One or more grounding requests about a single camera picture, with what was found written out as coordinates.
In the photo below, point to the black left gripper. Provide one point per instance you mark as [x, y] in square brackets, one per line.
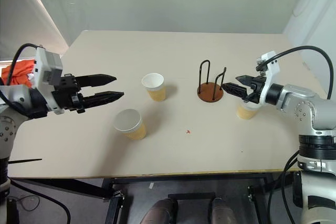
[67, 93]

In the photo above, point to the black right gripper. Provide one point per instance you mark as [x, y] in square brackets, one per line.
[256, 87]

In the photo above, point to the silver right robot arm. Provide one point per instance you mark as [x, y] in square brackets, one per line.
[307, 113]

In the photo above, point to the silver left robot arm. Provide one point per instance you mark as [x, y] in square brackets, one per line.
[15, 98]

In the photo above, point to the yellow paper cup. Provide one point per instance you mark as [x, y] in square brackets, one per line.
[155, 86]
[245, 112]
[131, 124]

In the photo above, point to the brown cup rack black rods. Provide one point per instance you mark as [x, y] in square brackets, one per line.
[210, 87]

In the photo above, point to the small red scrap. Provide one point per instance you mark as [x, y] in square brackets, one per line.
[188, 131]

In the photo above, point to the orange cloth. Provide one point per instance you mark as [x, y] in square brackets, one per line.
[18, 73]

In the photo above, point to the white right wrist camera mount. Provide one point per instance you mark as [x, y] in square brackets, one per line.
[268, 77]

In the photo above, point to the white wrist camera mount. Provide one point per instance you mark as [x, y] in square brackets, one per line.
[268, 77]
[46, 69]

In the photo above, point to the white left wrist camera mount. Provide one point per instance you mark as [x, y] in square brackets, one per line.
[46, 69]

